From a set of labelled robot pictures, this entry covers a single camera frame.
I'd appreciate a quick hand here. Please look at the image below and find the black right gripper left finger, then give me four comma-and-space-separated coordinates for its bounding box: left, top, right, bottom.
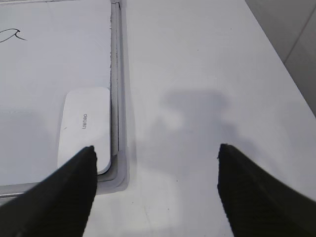
0, 146, 97, 237

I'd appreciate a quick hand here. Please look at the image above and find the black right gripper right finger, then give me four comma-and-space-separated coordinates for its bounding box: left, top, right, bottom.
217, 144, 316, 237

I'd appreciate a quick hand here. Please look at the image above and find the white board eraser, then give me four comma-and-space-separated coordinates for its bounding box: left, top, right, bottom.
57, 87, 111, 175

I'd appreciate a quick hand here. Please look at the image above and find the white board with grey frame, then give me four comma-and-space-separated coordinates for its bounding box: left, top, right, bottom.
0, 0, 129, 202

